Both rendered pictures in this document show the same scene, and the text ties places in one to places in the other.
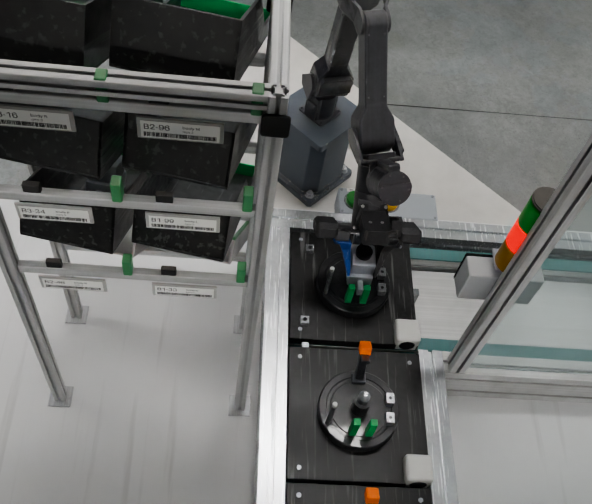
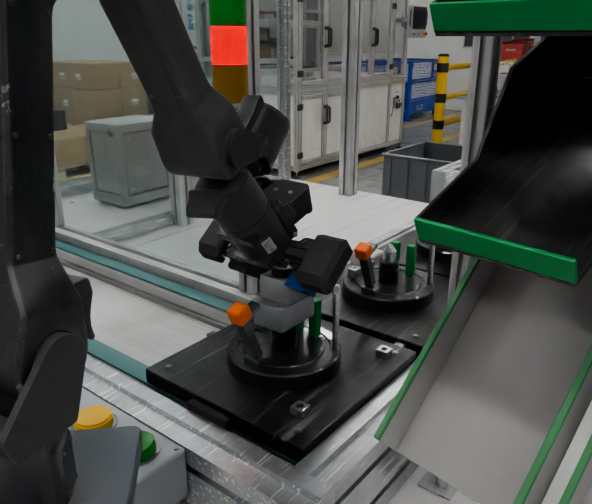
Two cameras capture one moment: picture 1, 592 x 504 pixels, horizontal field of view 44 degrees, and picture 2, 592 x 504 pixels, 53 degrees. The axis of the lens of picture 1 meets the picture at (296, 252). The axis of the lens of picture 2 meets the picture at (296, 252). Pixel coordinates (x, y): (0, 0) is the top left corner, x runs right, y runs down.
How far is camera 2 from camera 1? 1.49 m
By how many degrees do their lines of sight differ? 94
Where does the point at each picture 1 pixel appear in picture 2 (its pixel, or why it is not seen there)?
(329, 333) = (361, 338)
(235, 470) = not seen: hidden behind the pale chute
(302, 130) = (125, 476)
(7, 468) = not seen: outside the picture
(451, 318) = (188, 339)
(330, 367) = (386, 319)
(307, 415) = (441, 305)
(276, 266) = (365, 434)
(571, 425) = not seen: hidden behind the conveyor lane
